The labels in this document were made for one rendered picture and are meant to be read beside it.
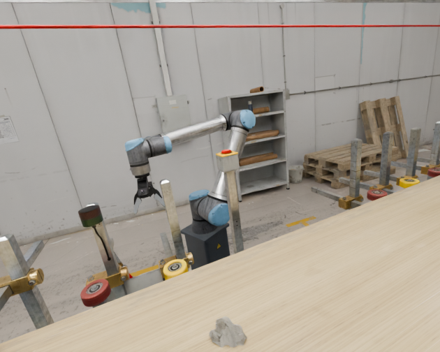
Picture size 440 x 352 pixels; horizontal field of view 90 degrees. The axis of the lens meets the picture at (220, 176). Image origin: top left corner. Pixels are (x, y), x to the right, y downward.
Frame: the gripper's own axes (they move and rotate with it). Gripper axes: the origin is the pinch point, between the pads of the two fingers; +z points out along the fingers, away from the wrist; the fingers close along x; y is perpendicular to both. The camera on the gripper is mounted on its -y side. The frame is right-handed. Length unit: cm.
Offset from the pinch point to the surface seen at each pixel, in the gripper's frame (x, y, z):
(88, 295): 19.8, -45.8, 3.1
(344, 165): -264, 130, 56
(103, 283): 16.3, -42.3, 3.1
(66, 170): 108, 224, 5
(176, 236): -9.3, -31.6, -0.1
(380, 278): -58, -76, 4
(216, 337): -13, -74, 3
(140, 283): 8.5, -29.1, 17.3
